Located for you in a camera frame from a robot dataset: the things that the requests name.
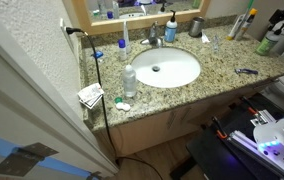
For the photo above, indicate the green pump soap bottle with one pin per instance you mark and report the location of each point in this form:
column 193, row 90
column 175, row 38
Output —
column 267, row 45

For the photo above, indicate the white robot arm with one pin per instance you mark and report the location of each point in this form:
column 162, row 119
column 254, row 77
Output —
column 282, row 143

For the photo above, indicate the sunscreen spray bottle orange cap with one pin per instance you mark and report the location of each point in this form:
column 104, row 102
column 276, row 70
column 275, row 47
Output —
column 247, row 23

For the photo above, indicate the blue pump soap bottle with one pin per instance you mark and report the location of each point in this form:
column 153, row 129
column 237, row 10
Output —
column 170, row 31

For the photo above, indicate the small white bottle blue cap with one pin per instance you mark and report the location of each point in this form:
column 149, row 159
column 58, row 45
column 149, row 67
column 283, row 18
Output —
column 122, row 51

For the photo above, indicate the clear plastic bottle white cap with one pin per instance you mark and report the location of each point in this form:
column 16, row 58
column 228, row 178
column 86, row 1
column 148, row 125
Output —
column 129, row 83

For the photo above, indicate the white lotion tube yellow cap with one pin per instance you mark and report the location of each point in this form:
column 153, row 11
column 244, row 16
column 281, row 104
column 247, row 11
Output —
column 235, row 28

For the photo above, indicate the blue razor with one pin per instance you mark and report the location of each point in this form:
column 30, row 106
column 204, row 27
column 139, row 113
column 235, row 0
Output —
column 246, row 71

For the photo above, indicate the small clear glass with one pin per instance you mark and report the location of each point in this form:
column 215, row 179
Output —
column 216, row 42

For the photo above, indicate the stainless steel cup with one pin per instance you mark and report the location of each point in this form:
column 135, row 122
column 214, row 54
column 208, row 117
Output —
column 196, row 27

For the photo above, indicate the black orange clamp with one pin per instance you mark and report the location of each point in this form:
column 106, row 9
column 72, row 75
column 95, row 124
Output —
column 219, row 128
column 250, row 106

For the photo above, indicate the white oval sink basin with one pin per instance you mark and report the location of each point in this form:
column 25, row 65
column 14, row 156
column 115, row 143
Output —
column 172, row 71

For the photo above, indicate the chrome sink faucet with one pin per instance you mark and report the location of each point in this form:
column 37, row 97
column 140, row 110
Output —
column 153, row 36

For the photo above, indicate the black robot cart platform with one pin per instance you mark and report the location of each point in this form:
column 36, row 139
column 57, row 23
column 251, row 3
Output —
column 212, row 156

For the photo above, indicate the white toothbrush upright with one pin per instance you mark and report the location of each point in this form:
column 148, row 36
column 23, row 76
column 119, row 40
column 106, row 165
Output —
column 126, row 36

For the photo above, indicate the wooden vanity cabinet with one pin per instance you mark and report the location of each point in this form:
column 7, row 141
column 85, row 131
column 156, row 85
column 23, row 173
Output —
column 148, row 130

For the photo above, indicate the white green contact lens case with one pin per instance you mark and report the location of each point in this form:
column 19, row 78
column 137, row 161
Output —
column 123, row 106

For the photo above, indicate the small blue floss container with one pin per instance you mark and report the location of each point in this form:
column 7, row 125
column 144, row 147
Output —
column 98, row 54

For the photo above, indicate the stack of paper cards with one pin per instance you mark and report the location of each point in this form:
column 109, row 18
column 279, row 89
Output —
column 90, row 95

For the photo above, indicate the white door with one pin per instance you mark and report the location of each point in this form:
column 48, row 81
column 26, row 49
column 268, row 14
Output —
column 22, row 110

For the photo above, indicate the dark metal door hinge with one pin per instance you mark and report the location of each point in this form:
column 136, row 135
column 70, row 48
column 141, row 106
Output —
column 22, row 158

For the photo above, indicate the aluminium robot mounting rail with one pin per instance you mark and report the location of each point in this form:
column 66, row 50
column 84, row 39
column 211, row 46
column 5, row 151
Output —
column 248, row 146

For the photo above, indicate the wood framed wall mirror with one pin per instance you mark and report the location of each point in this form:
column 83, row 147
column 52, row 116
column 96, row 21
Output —
column 128, row 24

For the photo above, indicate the white wall outlet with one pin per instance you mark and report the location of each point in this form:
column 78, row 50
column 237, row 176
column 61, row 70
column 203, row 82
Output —
column 65, row 33

